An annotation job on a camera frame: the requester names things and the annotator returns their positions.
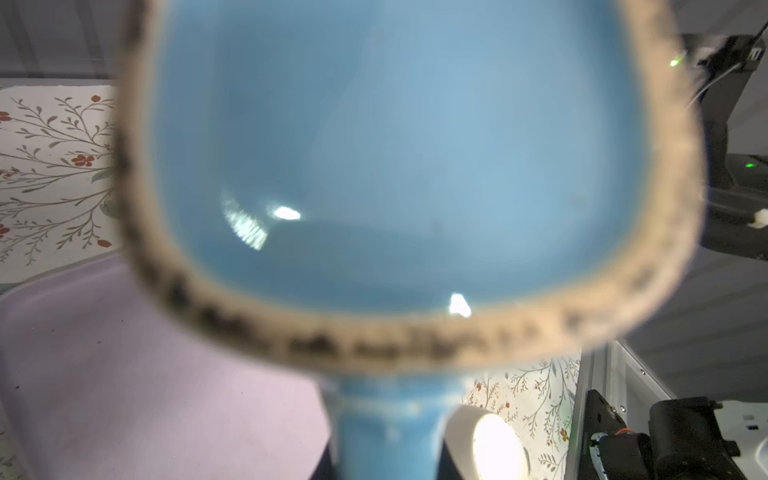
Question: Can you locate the white mug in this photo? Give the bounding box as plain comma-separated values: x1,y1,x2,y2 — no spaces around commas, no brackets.
439,405,530,480

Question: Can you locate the lavender plastic tray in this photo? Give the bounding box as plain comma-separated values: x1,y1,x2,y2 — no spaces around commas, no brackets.
1,257,329,479

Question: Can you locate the blue mug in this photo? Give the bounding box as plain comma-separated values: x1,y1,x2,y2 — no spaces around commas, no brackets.
113,1,706,479

